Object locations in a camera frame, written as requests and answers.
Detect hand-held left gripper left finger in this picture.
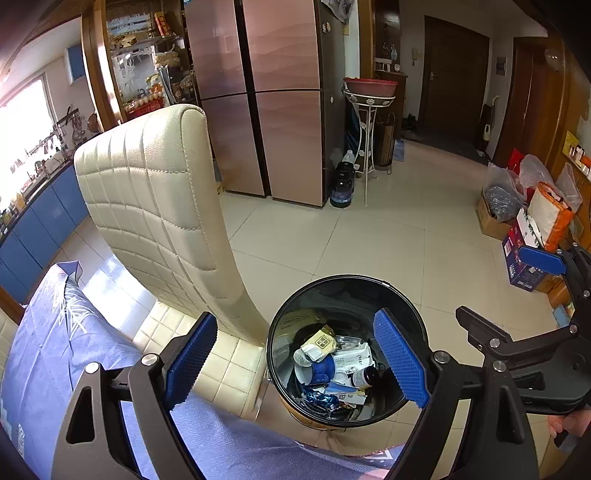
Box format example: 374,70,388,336
52,311,219,480

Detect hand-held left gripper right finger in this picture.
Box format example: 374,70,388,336
373,308,540,480

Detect red plastic basin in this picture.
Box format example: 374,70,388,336
343,77,399,97

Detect black round trash bin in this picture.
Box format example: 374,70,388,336
266,274,430,432

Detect dark blue water jug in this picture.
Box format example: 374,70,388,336
329,161,356,208

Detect orange white bag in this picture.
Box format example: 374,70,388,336
526,181,575,252

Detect blue kitchen counter cabinets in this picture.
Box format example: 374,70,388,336
0,161,90,305

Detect copper refrigerator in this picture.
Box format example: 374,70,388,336
185,0,347,208

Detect cardboard box with grey bag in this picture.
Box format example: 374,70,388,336
475,161,527,241

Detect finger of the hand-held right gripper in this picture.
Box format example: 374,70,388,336
517,244,591,324
455,305,583,371

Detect blue foil wrapper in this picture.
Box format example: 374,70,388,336
302,390,340,409

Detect hanging grey cloth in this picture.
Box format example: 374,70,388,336
321,0,356,21

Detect yellow wrapper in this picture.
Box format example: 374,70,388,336
300,325,338,363

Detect dark wooden door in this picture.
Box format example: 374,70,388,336
422,16,490,148

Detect white metal plant stand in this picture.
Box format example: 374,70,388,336
342,90,398,206

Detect person's right hand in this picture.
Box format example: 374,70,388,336
549,404,591,439

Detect green white food packet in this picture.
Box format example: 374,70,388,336
335,342,375,384

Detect cream quilted leather chair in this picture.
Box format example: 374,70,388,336
74,104,269,423

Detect brown medicine bottle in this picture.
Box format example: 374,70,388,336
351,367,382,388

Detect blue paper cup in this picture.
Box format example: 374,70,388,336
293,351,337,386

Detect purple cardboard box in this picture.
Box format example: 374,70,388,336
502,222,559,292

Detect wooden shelf cabinet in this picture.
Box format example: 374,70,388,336
82,0,204,125

